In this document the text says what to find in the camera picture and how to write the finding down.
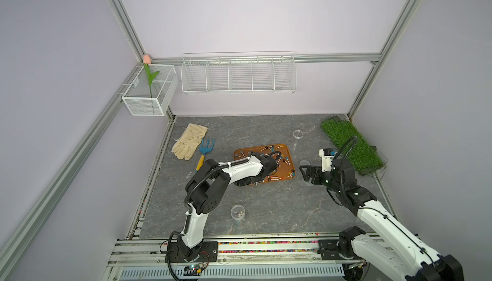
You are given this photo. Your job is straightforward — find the clear plastic jar lid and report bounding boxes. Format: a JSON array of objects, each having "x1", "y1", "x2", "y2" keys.
[{"x1": 299, "y1": 160, "x2": 311, "y2": 168}]

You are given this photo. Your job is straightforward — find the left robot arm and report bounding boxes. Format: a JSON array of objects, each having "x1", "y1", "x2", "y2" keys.
[{"x1": 166, "y1": 151, "x2": 282, "y2": 262}]

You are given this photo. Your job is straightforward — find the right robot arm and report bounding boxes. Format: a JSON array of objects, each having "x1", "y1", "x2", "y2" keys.
[{"x1": 299, "y1": 136, "x2": 465, "y2": 280}]

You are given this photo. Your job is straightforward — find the clear jar left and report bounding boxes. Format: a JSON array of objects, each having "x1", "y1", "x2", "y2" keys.
[{"x1": 231, "y1": 204, "x2": 246, "y2": 225}]

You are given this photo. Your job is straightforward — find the orange wooden tray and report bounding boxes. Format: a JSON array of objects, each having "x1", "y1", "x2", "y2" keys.
[{"x1": 233, "y1": 143, "x2": 296, "y2": 187}]

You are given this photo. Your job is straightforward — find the green artificial grass mat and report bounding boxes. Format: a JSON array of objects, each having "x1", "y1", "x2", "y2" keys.
[{"x1": 321, "y1": 117, "x2": 386, "y2": 175}]

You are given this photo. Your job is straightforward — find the blue garden hand rake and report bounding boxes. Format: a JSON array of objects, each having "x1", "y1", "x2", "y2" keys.
[{"x1": 196, "y1": 139, "x2": 215, "y2": 172}]

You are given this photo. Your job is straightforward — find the beige work glove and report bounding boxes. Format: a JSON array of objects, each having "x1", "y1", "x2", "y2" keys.
[{"x1": 172, "y1": 123, "x2": 208, "y2": 160}]

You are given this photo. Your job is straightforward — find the artificial pink tulip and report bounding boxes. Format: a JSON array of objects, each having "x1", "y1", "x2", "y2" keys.
[{"x1": 143, "y1": 54, "x2": 160, "y2": 98}]

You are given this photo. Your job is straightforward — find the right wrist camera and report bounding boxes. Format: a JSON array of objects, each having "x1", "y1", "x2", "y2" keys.
[{"x1": 319, "y1": 148, "x2": 337, "y2": 172}]

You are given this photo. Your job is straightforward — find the white wire wall basket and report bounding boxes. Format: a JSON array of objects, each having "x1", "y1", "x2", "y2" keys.
[{"x1": 181, "y1": 52, "x2": 297, "y2": 94}]

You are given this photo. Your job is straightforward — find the white mesh wall box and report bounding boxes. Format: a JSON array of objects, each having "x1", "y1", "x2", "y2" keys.
[{"x1": 122, "y1": 64, "x2": 179, "y2": 116}]

